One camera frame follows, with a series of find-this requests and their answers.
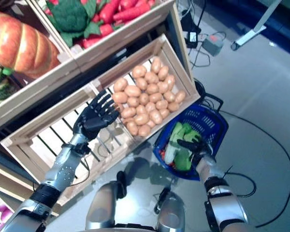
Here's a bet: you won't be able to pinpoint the black power adapter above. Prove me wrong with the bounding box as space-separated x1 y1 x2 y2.
186 30 199 48

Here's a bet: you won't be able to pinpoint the black tripod stand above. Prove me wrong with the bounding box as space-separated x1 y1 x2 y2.
181 0 208 32

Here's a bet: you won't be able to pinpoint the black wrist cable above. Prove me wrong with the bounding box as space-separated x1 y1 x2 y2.
68 154 91 187
221 166 257 199

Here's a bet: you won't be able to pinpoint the gray box red button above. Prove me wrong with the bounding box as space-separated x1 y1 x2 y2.
203 33 225 57

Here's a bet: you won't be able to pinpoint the dark green toy broccoli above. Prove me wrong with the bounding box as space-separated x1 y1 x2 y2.
47 0 102 47

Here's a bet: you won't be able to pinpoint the wooden potato crate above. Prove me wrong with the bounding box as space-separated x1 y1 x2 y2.
90 33 201 145

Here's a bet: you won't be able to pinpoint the wooden cabbage crate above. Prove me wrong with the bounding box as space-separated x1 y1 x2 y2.
0 82 137 206

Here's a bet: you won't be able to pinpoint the wooden pumpkin crate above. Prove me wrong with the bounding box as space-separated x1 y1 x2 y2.
0 0 81 134

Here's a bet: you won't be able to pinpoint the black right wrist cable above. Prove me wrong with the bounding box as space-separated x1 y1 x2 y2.
221 166 257 199

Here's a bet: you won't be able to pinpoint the wooden display rack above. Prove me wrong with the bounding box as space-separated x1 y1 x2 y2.
0 0 194 218

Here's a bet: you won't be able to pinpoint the silver robot right leg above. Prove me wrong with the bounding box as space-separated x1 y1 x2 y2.
153 186 186 232

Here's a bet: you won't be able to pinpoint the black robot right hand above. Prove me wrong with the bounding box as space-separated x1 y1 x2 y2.
177 134 215 165

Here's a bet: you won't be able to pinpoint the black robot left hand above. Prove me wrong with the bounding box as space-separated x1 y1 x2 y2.
73 89 121 147

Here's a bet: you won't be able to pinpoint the red orange toy carrot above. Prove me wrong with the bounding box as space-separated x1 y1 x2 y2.
122 0 149 10
82 35 105 49
113 2 155 22
98 0 122 24
100 23 114 37

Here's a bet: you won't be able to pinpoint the blue plastic shopping basket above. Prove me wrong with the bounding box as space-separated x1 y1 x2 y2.
153 95 229 182

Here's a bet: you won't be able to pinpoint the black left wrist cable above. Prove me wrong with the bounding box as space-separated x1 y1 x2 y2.
68 154 91 187

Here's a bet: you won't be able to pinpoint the green plastic toy pieces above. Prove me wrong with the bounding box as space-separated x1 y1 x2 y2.
183 125 201 143

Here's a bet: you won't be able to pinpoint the wooden carrot crate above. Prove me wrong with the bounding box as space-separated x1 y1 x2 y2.
26 0 183 73

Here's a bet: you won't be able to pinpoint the orange ribbed pumpkin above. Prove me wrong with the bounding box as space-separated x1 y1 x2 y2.
0 9 61 80

